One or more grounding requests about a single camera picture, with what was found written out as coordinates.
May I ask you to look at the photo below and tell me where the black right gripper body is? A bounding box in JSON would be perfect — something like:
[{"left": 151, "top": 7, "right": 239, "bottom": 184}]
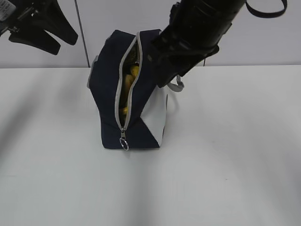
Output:
[{"left": 147, "top": 25, "right": 219, "bottom": 87}]

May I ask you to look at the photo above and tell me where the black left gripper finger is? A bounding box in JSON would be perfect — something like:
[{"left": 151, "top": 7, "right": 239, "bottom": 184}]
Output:
[
  {"left": 9, "top": 26, "right": 61, "bottom": 55},
  {"left": 43, "top": 0, "right": 78, "bottom": 46}
]

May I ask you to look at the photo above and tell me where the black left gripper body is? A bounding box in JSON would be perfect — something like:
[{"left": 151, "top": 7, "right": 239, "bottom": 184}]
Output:
[{"left": 0, "top": 0, "right": 48, "bottom": 45}]

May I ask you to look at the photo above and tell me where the yellow banana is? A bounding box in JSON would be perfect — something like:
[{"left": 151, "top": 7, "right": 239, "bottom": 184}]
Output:
[{"left": 119, "top": 64, "right": 139, "bottom": 117}]

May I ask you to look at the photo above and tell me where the navy insulated lunch bag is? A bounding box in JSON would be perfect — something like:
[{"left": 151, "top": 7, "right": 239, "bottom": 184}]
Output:
[{"left": 87, "top": 28, "right": 185, "bottom": 151}]

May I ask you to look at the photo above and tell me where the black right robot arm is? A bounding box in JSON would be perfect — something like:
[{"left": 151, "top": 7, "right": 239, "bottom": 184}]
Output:
[{"left": 148, "top": 0, "right": 245, "bottom": 88}]

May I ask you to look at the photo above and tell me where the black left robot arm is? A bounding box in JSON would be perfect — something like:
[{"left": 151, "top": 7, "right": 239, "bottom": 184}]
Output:
[{"left": 0, "top": 0, "right": 78, "bottom": 55}]

